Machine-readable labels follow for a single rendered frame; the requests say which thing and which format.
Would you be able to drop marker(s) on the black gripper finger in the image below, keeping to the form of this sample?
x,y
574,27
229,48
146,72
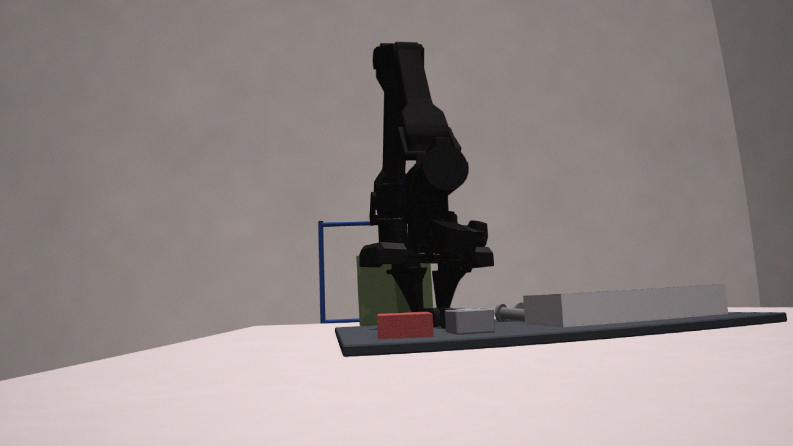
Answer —
x,y
410,281
445,283

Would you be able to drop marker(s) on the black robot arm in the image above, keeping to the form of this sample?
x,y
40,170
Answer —
x,y
415,129

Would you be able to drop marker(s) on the dark grey clevis fork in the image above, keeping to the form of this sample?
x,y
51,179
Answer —
x,y
436,315

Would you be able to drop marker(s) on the dark grey flat bar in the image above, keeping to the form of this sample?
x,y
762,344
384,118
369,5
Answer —
x,y
442,315

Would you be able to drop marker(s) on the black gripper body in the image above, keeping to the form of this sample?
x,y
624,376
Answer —
x,y
408,256

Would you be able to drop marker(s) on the red rectangular block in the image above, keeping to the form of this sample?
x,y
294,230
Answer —
x,y
405,325

